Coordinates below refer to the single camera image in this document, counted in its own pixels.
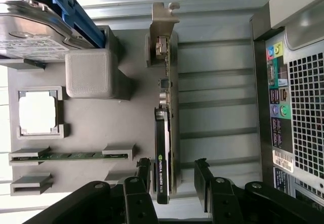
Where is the green RAM stick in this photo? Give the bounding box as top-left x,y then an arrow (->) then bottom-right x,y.
11,152 -> 127,160

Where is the grey printed parts rack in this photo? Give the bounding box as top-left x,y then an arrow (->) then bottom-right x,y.
7,25 -> 179,204

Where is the black open PC case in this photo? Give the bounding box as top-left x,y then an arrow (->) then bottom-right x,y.
249,0 -> 324,218

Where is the silver CPU chip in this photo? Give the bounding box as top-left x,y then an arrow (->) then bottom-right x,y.
19,91 -> 58,135

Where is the hard disk in blue caddy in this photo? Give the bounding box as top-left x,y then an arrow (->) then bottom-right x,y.
0,0 -> 106,63

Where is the grey case handle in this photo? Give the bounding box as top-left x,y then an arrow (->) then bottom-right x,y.
268,0 -> 324,30

